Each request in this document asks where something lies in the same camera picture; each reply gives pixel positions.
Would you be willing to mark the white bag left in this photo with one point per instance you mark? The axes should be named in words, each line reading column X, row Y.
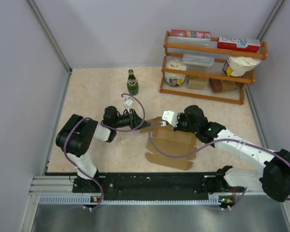
column 172, row 78

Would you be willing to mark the green glass bottle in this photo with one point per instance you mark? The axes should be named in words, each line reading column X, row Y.
column 132, row 83

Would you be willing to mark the clear plastic container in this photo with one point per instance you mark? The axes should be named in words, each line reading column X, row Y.
column 197, row 60

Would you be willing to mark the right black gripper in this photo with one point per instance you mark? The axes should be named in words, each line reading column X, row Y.
column 180, row 116

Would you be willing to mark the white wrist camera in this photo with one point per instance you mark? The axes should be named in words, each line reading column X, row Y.
column 170, row 117
column 127, row 103

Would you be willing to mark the tan cardboard block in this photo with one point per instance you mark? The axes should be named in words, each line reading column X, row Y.
column 197, row 82

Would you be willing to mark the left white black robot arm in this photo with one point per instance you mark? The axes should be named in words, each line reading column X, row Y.
column 76, row 135

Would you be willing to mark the aluminium corner frame post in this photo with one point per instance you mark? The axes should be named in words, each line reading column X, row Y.
column 49, row 35

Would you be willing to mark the right aluminium frame post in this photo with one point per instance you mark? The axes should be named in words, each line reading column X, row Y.
column 275, row 11

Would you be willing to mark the wooden shelf rack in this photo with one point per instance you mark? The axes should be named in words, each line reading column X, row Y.
column 175, row 47

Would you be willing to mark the large white bag right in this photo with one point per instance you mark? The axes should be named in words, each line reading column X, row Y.
column 237, row 66

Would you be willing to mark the red white box right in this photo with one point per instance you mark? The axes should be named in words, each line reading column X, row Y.
column 236, row 44

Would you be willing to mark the brown cardboard box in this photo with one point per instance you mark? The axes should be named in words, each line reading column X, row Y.
column 174, row 143

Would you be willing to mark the crumpled brown paper bag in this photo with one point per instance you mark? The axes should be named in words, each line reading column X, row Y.
column 228, row 85

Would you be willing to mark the red foil box left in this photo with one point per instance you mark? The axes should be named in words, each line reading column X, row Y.
column 192, row 34

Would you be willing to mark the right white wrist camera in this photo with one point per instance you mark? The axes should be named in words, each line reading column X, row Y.
column 170, row 117

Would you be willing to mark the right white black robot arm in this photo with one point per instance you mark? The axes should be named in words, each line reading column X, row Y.
column 271, row 172

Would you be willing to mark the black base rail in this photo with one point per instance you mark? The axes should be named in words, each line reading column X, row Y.
column 157, row 186

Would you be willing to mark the brown brick block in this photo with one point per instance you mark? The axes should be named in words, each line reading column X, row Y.
column 216, row 85

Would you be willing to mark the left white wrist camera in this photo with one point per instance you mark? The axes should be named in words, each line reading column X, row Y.
column 127, row 103

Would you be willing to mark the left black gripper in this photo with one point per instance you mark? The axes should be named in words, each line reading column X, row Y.
column 135, row 120

